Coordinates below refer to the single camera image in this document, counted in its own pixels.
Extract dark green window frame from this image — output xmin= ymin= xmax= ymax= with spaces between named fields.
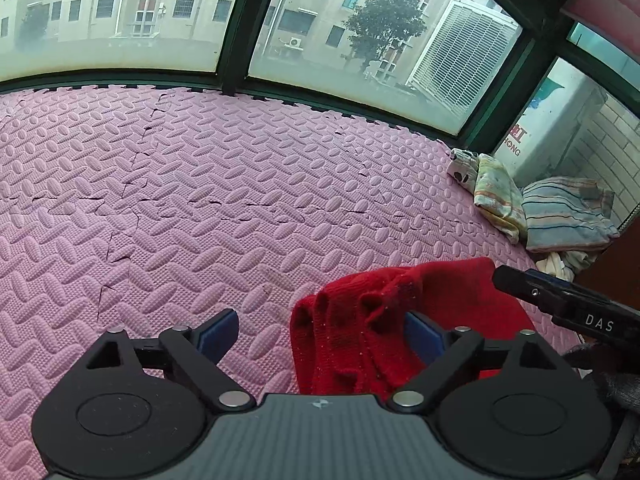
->
xmin=0 ymin=0 xmax=640 ymax=161

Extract red pants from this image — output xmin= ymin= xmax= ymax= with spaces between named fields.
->
xmin=290 ymin=256 xmax=539 ymax=397

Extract white black patterned cloth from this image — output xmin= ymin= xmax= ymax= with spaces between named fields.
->
xmin=446 ymin=148 xmax=482 ymax=192

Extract white printed panel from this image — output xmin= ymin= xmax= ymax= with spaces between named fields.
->
xmin=492 ymin=57 xmax=602 ymax=187

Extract striped folded cloth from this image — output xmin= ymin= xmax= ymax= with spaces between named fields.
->
xmin=520 ymin=176 xmax=621 ymax=254

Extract cream crumpled cloth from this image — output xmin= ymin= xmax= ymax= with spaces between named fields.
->
xmin=535 ymin=250 xmax=599 ymax=284

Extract pink foam puzzle mat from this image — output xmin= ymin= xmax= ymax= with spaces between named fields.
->
xmin=0 ymin=85 xmax=585 ymax=461

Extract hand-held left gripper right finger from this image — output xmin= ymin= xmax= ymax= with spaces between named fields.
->
xmin=386 ymin=311 xmax=566 ymax=413

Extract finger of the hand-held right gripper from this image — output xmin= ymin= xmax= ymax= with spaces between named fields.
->
xmin=492 ymin=265 xmax=576 ymax=311

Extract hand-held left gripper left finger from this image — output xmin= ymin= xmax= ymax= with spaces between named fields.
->
xmin=82 ymin=308 xmax=257 ymax=413

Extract white outdoor air conditioner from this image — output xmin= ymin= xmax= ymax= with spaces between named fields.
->
xmin=406 ymin=0 xmax=522 ymax=122

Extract yellow floral folded cloth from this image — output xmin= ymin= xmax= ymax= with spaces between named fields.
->
xmin=472 ymin=154 xmax=529 ymax=245

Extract green tree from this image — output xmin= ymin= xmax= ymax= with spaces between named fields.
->
xmin=342 ymin=0 xmax=431 ymax=79

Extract beige apartment building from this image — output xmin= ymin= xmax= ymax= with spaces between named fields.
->
xmin=0 ymin=0 xmax=501 ymax=92

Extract brown wooden cabinet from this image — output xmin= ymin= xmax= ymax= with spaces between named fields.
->
xmin=575 ymin=220 xmax=640 ymax=307

